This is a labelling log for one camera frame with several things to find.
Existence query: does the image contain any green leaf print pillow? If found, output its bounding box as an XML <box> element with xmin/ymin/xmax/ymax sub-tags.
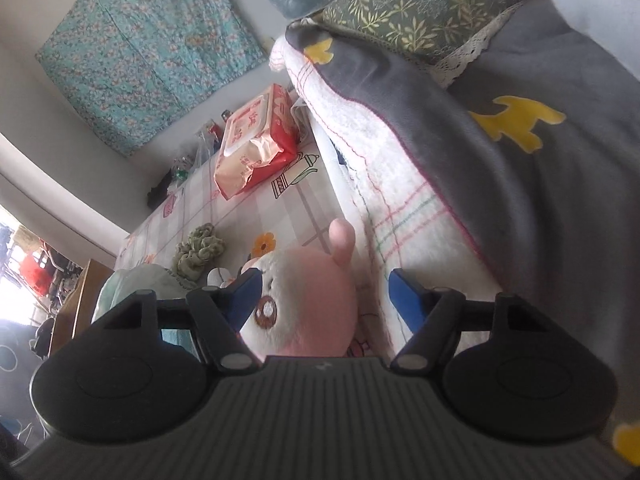
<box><xmin>310</xmin><ymin>0</ymin><xmax>546</xmax><ymax>88</ymax></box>

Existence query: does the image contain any grey blanket with yellow prints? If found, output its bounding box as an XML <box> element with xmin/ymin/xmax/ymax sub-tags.
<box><xmin>285</xmin><ymin>0</ymin><xmax>640</xmax><ymax>466</ymax></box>

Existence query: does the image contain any clear plastic bag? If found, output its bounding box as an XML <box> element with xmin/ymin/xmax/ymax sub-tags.
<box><xmin>172</xmin><ymin>120</ymin><xmax>221</xmax><ymax>182</ymax></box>

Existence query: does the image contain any green scrunchie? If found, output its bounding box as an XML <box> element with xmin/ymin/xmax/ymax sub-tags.
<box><xmin>173</xmin><ymin>224</ymin><xmax>226</xmax><ymax>281</ymax></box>

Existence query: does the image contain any pink white plush toy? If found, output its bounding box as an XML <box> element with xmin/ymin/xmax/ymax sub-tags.
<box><xmin>207</xmin><ymin>217</ymin><xmax>358</xmax><ymax>361</ymax></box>

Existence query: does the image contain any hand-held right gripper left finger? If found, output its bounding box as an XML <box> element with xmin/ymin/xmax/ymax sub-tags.
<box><xmin>102</xmin><ymin>267</ymin><xmax>264</xmax><ymax>372</ymax></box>

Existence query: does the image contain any teal checked towel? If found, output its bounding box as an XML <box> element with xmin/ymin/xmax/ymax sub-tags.
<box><xmin>92</xmin><ymin>264</ymin><xmax>201</xmax><ymax>353</ymax></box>

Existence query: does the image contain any pink wet wipes pack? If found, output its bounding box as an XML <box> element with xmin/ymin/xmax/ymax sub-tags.
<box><xmin>214</xmin><ymin>84</ymin><xmax>298</xmax><ymax>201</ymax></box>

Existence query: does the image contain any teal floral cloth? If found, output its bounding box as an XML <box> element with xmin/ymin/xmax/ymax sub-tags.
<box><xmin>35</xmin><ymin>0</ymin><xmax>268</xmax><ymax>157</ymax></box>

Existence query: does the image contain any white cloth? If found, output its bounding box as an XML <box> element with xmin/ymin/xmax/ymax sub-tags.
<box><xmin>535</xmin><ymin>0</ymin><xmax>640</xmax><ymax>81</ymax></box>

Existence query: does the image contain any printed checked tablecloth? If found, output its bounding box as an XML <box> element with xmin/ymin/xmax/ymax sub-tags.
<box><xmin>115</xmin><ymin>132</ymin><xmax>401</xmax><ymax>361</ymax></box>

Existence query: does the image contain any wooden cabinet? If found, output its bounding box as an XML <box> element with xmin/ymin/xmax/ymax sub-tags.
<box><xmin>50</xmin><ymin>258</ymin><xmax>115</xmax><ymax>356</ymax></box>

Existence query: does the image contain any black pouch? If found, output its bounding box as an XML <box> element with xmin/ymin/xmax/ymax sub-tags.
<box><xmin>146</xmin><ymin>172</ymin><xmax>173</xmax><ymax>211</ymax></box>

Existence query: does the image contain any white plaid fleece blanket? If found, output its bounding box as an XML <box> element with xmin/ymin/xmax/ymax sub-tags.
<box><xmin>269</xmin><ymin>35</ymin><xmax>506</xmax><ymax>361</ymax></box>

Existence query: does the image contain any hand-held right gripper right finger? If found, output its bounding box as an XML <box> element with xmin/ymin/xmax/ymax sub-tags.
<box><xmin>389</xmin><ymin>268</ymin><xmax>548</xmax><ymax>373</ymax></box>

